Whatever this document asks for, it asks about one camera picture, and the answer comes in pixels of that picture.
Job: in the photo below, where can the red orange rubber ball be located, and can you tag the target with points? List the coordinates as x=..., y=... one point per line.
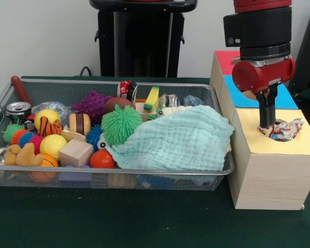
x=102, y=159

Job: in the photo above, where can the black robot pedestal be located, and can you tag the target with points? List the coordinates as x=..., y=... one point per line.
x=144, y=38

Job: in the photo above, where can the large green spiky ball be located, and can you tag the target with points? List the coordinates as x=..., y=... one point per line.
x=120, y=124

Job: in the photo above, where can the yellow toy banana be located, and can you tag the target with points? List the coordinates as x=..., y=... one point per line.
x=151, y=98

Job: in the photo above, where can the light blue waffle cloth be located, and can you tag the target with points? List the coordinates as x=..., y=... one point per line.
x=183, y=140

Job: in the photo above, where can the yellow ball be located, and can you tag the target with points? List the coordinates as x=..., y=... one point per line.
x=53, y=147

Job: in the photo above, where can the wooden toy burger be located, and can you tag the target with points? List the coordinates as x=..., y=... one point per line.
x=79, y=124

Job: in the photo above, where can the wooden box with three holes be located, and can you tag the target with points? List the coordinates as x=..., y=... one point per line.
x=273, y=180

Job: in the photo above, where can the shallow metal mesh bin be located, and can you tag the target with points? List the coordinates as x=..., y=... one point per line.
x=106, y=180

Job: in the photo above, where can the purple rubber toy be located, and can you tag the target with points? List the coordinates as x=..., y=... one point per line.
x=93, y=104

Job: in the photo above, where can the colourful patterned cloth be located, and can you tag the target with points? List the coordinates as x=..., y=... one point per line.
x=286, y=130

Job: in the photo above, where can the orange plush toy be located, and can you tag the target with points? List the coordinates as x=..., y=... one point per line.
x=24, y=156

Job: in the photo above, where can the wooden cube block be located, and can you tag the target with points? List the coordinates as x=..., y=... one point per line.
x=75, y=152

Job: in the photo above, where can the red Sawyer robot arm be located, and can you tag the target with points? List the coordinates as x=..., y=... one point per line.
x=261, y=28

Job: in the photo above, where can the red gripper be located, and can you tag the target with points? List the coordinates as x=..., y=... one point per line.
x=248, y=76

